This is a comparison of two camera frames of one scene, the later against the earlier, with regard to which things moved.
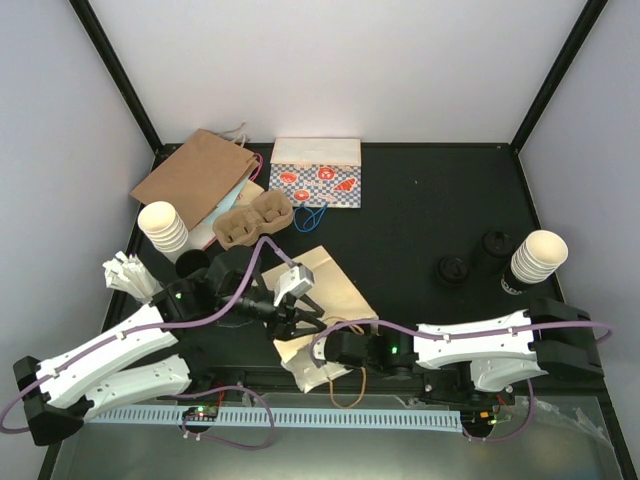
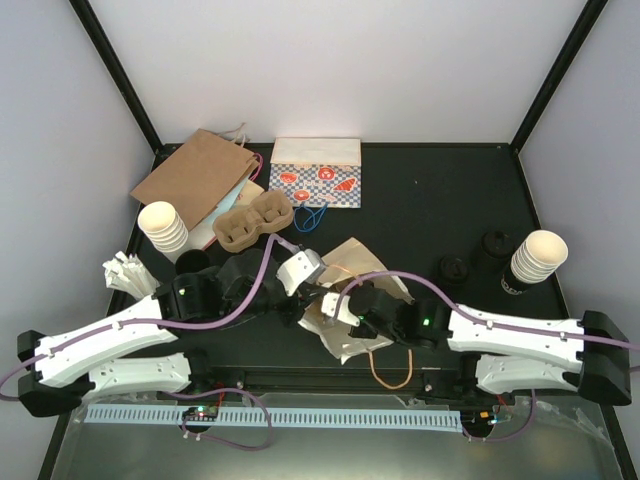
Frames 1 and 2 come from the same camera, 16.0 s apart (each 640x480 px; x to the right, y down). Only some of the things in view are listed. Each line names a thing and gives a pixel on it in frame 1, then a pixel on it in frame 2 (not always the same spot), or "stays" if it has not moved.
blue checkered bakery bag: x=317 y=172 stays
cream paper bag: x=335 y=295 to x=350 y=262
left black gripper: x=286 y=318 stays
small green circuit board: x=201 y=413 stays
